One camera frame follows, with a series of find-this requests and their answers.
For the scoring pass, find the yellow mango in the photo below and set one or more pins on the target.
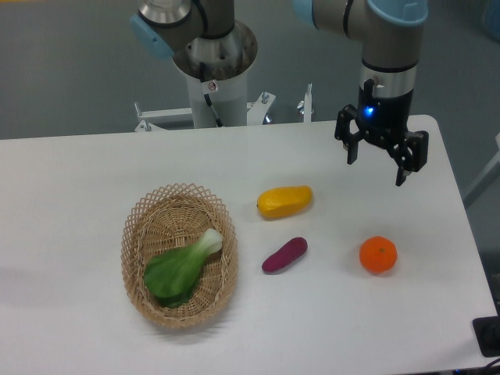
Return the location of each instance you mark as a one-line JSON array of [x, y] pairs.
[[281, 202]]

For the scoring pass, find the orange tangerine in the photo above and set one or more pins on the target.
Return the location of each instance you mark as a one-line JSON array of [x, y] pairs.
[[378, 254]]

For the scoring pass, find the green bok choy vegetable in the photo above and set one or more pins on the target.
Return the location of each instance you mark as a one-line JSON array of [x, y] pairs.
[[172, 276]]

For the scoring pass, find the woven wicker basket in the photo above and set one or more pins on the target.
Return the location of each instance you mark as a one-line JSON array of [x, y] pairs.
[[171, 217]]

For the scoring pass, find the purple sweet potato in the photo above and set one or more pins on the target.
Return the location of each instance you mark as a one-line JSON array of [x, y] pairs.
[[285, 256]]

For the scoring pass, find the black device at table edge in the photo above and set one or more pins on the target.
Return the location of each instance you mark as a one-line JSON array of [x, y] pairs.
[[486, 330]]

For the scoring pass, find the white table leg frame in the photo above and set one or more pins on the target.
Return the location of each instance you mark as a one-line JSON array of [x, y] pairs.
[[480, 183]]

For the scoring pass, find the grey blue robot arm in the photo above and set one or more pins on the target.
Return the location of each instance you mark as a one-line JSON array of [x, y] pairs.
[[390, 33]]

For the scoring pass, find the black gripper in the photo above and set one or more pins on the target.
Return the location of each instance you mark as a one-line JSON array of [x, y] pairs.
[[383, 122]]

